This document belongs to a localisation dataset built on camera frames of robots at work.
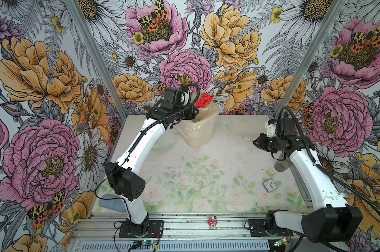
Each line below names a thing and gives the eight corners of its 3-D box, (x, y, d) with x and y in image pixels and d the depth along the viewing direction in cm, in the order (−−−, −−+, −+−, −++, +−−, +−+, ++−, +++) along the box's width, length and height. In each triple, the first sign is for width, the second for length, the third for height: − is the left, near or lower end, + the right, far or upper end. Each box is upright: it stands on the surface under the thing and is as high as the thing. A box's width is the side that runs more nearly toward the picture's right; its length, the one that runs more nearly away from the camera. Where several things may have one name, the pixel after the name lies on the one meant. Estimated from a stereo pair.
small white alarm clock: (267, 192, 88) (269, 190, 85) (262, 183, 91) (263, 181, 89) (275, 189, 89) (277, 187, 87) (269, 180, 92) (271, 178, 90)
